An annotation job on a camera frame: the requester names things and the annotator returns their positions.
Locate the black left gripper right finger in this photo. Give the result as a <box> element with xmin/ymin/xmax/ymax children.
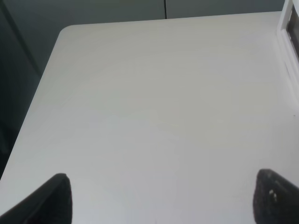
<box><xmin>253</xmin><ymin>169</ymin><xmax>299</xmax><ymax>224</ymax></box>

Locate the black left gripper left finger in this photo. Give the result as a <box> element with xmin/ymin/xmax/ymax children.
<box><xmin>0</xmin><ymin>173</ymin><xmax>72</xmax><ymax>224</ymax></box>

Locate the white drawer cabinet frame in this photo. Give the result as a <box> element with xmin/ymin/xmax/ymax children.
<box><xmin>277</xmin><ymin>0</ymin><xmax>299</xmax><ymax>96</ymax></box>

